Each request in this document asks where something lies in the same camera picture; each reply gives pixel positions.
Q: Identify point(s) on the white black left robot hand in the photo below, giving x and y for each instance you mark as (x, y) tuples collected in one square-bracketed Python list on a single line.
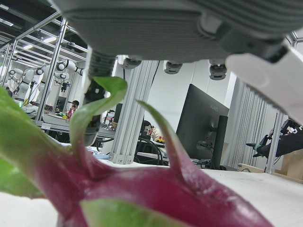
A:
[(154, 28)]

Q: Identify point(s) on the red dragon fruit green leaves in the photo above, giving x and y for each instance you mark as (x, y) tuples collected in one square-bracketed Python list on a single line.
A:
[(142, 189)]

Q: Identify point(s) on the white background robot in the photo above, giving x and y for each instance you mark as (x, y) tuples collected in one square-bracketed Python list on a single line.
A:
[(64, 68), (26, 80)]

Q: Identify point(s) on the black computer monitor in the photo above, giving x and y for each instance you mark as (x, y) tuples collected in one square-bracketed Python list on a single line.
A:
[(201, 118)]

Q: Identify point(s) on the seated background person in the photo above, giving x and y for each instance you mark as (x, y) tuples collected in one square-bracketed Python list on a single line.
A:
[(73, 107)]

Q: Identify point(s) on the light wooden block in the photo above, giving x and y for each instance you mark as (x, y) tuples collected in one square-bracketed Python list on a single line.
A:
[(293, 165)]

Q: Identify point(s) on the aluminium profile post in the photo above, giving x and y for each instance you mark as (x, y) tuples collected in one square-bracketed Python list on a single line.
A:
[(132, 118)]

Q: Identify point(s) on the aluminium frame strut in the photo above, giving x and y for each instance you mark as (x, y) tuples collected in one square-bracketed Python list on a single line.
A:
[(273, 142)]

